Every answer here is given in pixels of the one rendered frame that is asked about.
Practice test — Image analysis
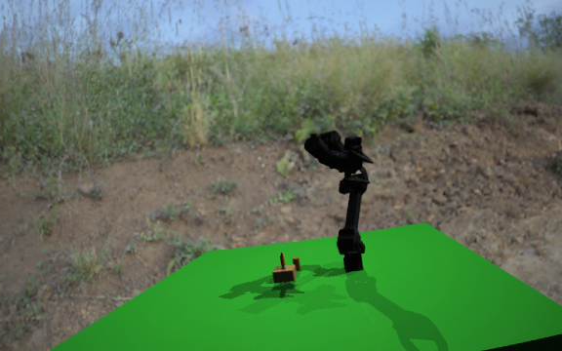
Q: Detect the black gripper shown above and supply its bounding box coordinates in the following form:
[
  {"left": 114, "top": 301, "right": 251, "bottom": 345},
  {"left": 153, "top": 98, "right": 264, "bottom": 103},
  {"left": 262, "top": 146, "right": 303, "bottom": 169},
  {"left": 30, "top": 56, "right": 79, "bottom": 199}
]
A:
[{"left": 328, "top": 136, "right": 374, "bottom": 195}]

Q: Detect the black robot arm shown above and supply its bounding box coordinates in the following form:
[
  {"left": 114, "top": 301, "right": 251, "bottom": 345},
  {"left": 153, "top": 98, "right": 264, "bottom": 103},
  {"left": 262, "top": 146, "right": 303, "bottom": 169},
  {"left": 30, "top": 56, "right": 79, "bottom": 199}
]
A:
[{"left": 304, "top": 131, "right": 369, "bottom": 272}]

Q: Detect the tan square block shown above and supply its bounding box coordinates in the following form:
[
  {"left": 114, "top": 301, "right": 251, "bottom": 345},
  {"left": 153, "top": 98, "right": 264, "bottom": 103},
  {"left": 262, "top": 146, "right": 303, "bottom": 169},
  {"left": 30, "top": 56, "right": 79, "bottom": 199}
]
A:
[{"left": 272, "top": 265, "right": 298, "bottom": 283}]

